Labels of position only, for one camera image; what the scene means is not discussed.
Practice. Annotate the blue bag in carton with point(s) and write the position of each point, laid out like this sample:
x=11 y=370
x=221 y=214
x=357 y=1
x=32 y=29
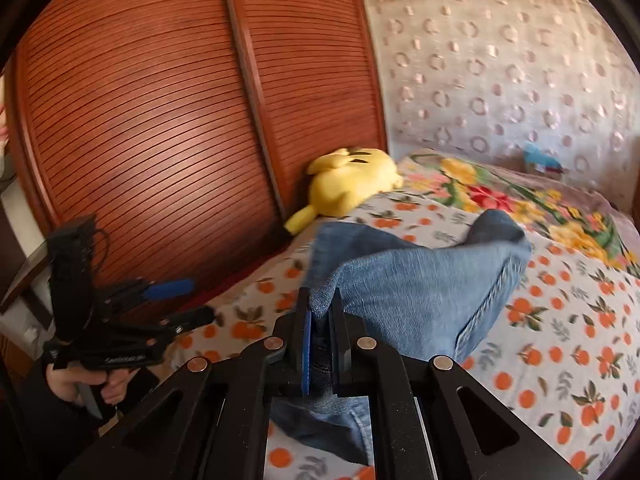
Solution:
x=540 y=157

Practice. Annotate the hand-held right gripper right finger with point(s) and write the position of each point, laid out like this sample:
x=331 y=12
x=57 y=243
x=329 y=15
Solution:
x=342 y=355

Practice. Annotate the floral blanket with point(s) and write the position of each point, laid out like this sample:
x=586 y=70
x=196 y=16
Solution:
x=550 y=210

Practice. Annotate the sheer circle pattern curtain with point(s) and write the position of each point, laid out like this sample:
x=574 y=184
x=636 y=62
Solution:
x=500 y=70

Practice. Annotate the blue denim pants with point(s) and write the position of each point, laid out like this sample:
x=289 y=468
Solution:
x=410 y=290

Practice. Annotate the person's left forearm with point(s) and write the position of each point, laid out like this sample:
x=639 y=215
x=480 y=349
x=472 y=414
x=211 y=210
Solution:
x=50 y=435

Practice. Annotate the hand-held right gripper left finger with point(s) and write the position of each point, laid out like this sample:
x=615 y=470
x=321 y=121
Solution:
x=306 y=355

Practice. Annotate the yellow plush toy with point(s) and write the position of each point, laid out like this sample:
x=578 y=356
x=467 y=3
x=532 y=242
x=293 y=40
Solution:
x=350 y=180

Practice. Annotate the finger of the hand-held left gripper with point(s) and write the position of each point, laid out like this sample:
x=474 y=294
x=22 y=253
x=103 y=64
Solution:
x=170 y=289
x=192 y=319

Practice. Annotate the orange fruit print bed sheet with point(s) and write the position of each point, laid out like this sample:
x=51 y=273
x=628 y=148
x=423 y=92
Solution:
x=550 y=350

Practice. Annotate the person's left hand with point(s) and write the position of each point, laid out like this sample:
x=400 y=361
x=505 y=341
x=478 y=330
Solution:
x=62 y=382

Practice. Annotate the wooden slatted wardrobe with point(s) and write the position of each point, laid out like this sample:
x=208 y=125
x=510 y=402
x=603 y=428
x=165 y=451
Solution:
x=150 y=110

